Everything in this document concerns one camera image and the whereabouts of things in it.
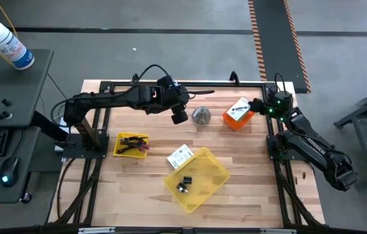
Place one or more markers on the orange plastic bin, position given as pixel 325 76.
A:
pixel 232 123

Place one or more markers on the white printed leaflet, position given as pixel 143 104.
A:
pixel 178 156

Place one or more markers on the small black knob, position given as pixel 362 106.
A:
pixel 1 115
pixel 6 102

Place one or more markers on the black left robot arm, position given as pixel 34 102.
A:
pixel 105 99

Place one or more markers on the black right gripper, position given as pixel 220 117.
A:
pixel 260 106

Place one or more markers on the black cube adapter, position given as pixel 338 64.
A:
pixel 187 180

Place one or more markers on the large translucent yellow bin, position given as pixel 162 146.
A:
pixel 209 175

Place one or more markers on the white wipes canister blue label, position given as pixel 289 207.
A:
pixel 4 44

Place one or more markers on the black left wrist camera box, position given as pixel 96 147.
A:
pixel 169 83

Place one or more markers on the small yellow slotted basket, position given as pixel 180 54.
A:
pixel 128 155

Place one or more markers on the black marker in basket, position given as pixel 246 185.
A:
pixel 131 140

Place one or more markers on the dark grey desk top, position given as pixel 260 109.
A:
pixel 24 91

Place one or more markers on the black computer mouse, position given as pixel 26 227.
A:
pixel 9 172

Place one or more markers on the black plug silver tip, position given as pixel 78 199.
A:
pixel 181 187

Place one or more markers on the black mat orange striped edges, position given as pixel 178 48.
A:
pixel 278 48

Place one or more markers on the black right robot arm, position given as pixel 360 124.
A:
pixel 313 146

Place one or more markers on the dark grey keyboard tray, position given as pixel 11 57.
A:
pixel 24 146

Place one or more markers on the silver metal bracket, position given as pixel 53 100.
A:
pixel 278 231
pixel 95 230

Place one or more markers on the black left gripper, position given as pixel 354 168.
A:
pixel 175 97

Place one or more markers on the white product card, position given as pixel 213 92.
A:
pixel 243 113

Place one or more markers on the black desk caster wheel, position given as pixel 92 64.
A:
pixel 26 198

